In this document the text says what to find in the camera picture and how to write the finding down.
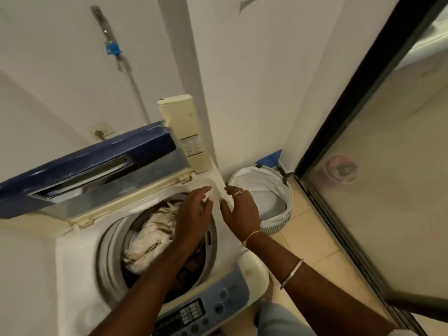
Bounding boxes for thin gold bracelet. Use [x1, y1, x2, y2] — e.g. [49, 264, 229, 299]
[244, 230, 263, 247]

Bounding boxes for person's left hand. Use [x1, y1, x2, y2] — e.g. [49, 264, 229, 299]
[173, 186, 214, 256]

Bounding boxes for white top-load washing machine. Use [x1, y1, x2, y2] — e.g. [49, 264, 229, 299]
[52, 164, 271, 336]

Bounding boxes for person's right forearm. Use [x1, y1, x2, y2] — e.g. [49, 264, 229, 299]
[244, 230, 398, 336]

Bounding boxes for pink round container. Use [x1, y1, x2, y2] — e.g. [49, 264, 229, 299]
[323, 153, 358, 188]

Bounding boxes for cream crumpled cloth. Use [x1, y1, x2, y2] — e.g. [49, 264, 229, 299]
[122, 201, 187, 276]

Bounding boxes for blue plastic dustpan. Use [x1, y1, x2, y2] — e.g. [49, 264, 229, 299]
[254, 149, 284, 168]

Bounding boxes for metal wall tap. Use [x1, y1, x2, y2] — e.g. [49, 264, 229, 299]
[90, 5, 124, 72]

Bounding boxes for person's grey trousers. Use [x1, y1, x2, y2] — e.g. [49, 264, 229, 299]
[256, 299, 317, 336]

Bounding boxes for blue washing machine lid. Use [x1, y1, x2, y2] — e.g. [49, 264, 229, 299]
[0, 95, 215, 239]

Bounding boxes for black-framed glass door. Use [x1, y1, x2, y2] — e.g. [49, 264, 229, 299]
[293, 0, 448, 336]

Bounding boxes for silver bangle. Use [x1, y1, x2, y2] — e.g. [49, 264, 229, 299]
[279, 258, 304, 290]

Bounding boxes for person's right hand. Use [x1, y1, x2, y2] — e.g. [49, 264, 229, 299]
[219, 185, 262, 242]

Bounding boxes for white laundry basket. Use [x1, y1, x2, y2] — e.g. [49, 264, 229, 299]
[227, 165, 293, 236]

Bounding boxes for brown cloth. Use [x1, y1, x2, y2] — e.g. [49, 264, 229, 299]
[167, 238, 208, 295]

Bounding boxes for person's left forearm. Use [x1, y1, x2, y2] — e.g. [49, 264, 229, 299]
[86, 241, 202, 336]

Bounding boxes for white bathroom basin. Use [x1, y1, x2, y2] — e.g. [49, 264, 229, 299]
[395, 12, 448, 71]

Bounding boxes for white wall socket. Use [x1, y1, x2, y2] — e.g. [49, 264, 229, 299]
[92, 122, 116, 141]

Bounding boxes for grey water hose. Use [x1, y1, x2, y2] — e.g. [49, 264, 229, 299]
[118, 56, 152, 125]

